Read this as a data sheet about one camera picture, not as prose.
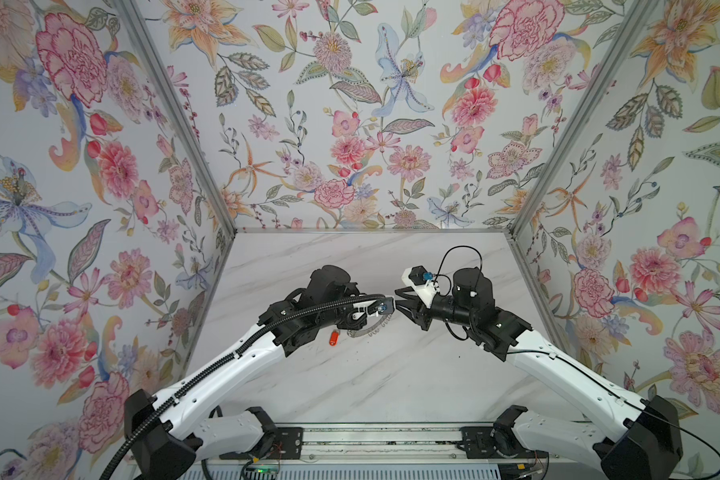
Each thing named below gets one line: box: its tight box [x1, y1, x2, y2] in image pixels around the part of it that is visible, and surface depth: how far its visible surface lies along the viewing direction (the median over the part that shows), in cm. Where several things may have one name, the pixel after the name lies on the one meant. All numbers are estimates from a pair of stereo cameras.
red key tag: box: [329, 329, 341, 347], surface depth 94 cm
